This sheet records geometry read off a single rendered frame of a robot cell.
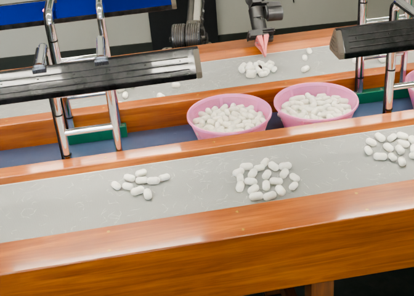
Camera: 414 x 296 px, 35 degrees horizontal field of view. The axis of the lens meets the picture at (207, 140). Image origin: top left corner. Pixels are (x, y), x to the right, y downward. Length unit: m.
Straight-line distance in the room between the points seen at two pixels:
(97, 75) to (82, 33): 2.88
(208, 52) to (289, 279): 1.14
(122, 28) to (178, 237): 3.05
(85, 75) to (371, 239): 0.80
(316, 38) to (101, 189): 1.17
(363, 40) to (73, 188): 0.86
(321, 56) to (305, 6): 2.07
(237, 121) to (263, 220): 0.55
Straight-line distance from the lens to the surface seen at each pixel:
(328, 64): 2.42
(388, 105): 2.04
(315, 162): 1.83
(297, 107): 2.12
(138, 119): 2.16
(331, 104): 2.13
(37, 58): 1.66
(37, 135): 2.19
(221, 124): 2.04
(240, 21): 4.50
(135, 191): 1.73
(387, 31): 1.74
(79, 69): 1.62
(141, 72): 1.61
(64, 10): 2.15
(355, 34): 1.71
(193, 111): 2.09
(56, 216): 1.73
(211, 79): 2.34
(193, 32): 2.70
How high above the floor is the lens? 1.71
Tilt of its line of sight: 30 degrees down
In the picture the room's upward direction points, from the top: 5 degrees counter-clockwise
